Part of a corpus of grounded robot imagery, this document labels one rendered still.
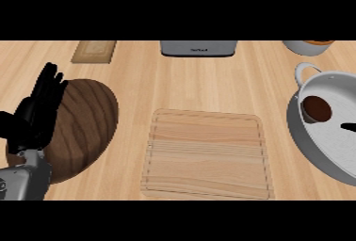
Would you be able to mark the grey appliance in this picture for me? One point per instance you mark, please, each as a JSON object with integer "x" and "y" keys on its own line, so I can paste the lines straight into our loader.
{"x": 199, "y": 47}

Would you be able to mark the brown cupcake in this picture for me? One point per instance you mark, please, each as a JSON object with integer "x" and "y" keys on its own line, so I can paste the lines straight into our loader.
{"x": 316, "y": 109}

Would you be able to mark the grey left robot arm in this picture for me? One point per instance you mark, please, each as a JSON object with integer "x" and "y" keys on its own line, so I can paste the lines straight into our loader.
{"x": 25, "y": 179}

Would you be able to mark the dark brown wooden board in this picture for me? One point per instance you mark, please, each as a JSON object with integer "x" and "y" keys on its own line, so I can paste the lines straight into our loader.
{"x": 85, "y": 125}

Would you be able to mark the pale wooden cutting board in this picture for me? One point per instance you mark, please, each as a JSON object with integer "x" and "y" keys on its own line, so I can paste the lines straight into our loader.
{"x": 206, "y": 155}

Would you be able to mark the white pot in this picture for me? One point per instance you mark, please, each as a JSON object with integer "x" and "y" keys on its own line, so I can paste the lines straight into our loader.
{"x": 330, "y": 122}

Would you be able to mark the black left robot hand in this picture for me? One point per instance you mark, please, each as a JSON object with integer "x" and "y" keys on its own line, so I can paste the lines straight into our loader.
{"x": 36, "y": 113}

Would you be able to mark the small tan wooden block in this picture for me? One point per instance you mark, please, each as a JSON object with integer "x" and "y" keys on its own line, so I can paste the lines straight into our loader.
{"x": 93, "y": 51}

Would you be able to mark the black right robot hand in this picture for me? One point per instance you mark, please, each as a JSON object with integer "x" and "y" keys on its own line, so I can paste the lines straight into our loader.
{"x": 350, "y": 126}

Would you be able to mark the grey cup with orange contents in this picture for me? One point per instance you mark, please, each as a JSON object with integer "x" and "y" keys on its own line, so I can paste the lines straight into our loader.
{"x": 308, "y": 47}

